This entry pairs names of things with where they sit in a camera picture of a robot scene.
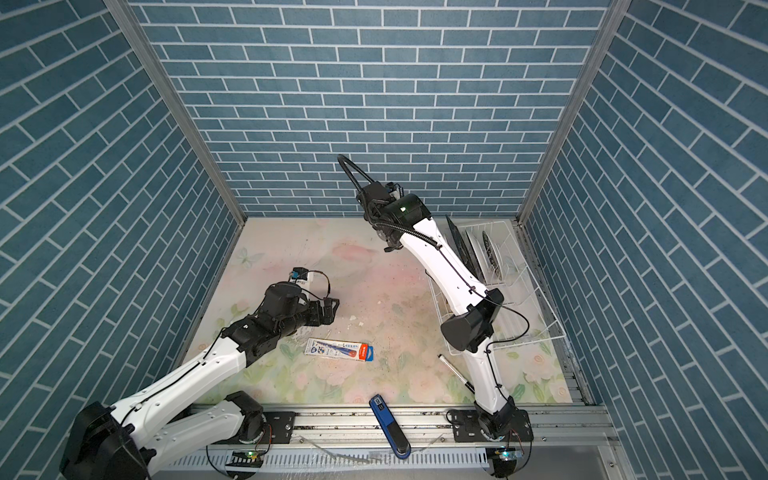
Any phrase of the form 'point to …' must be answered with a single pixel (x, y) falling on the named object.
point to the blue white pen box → (347, 349)
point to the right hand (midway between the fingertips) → (408, 224)
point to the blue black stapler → (398, 442)
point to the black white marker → (462, 379)
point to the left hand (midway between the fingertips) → (328, 302)
